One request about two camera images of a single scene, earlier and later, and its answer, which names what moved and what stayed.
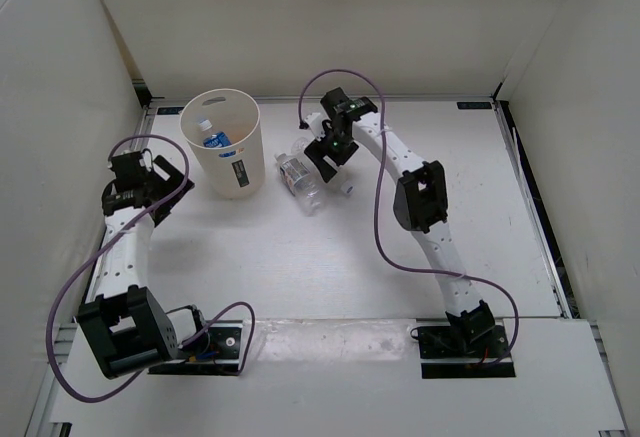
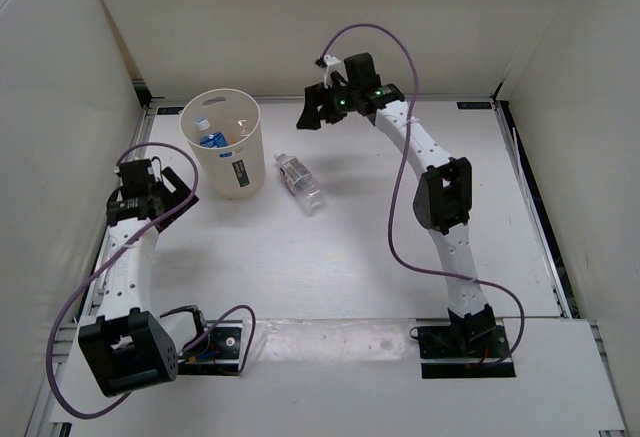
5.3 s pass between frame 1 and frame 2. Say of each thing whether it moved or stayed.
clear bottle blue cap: moved
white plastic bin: stayed
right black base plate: stayed
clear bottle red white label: stayed
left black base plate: stayed
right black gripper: moved
